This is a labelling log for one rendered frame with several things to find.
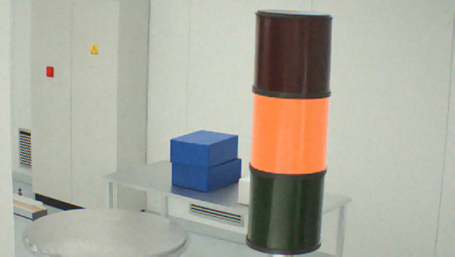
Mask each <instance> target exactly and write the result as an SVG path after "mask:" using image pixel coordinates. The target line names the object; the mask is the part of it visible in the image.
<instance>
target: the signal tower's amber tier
mask: <svg viewBox="0 0 455 257"><path fill-rule="evenodd" d="M329 98H330V97H329ZM329 98H324V99H286V98H271V97H266V96H262V95H258V94H255V93H253V114H252V136H251V156H250V164H251V166H252V167H254V168H258V169H261V170H263V171H267V172H276V173H283V174H308V173H314V172H320V171H322V170H324V168H325V167H326V153H327V126H328V112H329Z"/></svg>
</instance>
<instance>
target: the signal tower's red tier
mask: <svg viewBox="0 0 455 257"><path fill-rule="evenodd" d="M254 36H255V54H254V75H253V87H255V88H257V89H261V90H265V91H271V92H277V93H287V94H316V93H323V92H327V91H329V90H330V84H331V56H332V19H330V20H299V19H281V18H270V17H263V16H258V15H255V34H254Z"/></svg>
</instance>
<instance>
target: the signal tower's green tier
mask: <svg viewBox="0 0 455 257"><path fill-rule="evenodd" d="M324 181H325V175H323V176H321V177H318V178H313V179H306V180H276V179H271V178H266V177H263V176H259V175H256V174H254V173H252V172H250V177H249V217H248V237H247V238H248V239H249V240H250V241H251V242H252V243H253V244H255V245H258V246H264V247H267V248H272V249H277V250H293V249H301V248H306V247H310V246H314V245H315V244H317V243H319V242H320V235H321V223H322V220H323V195H324Z"/></svg>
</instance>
